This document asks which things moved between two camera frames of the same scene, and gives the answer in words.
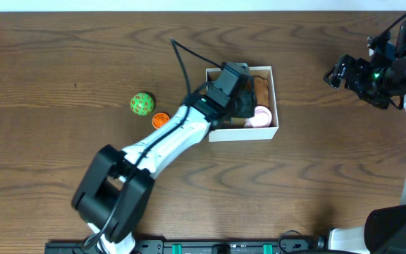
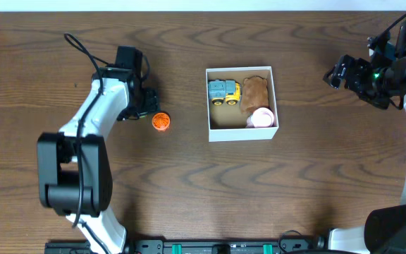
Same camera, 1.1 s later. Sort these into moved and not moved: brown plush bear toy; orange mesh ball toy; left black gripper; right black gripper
Moved: left black gripper
Not moved: right black gripper; brown plush bear toy; orange mesh ball toy
